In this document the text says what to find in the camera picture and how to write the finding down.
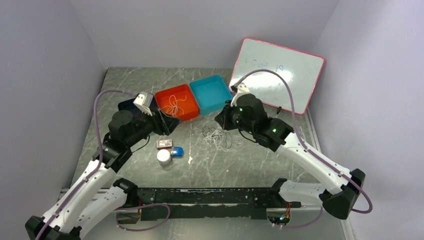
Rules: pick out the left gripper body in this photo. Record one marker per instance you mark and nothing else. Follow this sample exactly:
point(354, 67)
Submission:
point(160, 127)

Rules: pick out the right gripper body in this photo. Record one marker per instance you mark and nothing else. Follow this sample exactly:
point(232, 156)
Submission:
point(229, 120)

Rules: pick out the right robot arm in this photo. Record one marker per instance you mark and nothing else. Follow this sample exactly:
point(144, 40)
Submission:
point(338, 187)

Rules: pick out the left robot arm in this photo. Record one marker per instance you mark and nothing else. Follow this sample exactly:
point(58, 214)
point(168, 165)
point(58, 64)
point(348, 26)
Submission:
point(76, 213)

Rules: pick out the red white small box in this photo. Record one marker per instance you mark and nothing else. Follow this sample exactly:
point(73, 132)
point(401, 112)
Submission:
point(164, 144)

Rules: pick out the orange square tray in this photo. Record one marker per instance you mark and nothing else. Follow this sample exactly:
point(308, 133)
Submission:
point(178, 101)

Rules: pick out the teal square tray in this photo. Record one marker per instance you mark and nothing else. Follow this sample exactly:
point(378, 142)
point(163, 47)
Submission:
point(210, 94)

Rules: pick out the blue small stapler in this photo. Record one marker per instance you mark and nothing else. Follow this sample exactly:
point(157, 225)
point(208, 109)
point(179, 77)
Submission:
point(177, 152)

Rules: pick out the clear round clip jar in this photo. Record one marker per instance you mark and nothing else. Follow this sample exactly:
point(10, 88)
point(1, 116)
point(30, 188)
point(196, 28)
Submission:
point(164, 157)

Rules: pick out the dark navy square tray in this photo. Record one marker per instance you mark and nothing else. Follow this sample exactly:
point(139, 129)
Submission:
point(129, 106)

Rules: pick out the pink framed whiteboard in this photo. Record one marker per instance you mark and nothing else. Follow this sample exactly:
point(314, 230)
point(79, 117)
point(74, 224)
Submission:
point(291, 78)

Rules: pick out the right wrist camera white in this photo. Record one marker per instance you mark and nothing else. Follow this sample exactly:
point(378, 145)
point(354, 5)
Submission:
point(240, 90)

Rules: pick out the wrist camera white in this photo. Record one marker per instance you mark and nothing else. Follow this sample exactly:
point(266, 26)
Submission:
point(145, 103)
point(240, 90)

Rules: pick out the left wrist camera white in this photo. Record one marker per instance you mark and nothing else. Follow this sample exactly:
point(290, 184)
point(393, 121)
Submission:
point(145, 103)

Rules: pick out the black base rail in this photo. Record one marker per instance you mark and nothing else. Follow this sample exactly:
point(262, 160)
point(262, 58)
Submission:
point(195, 203)

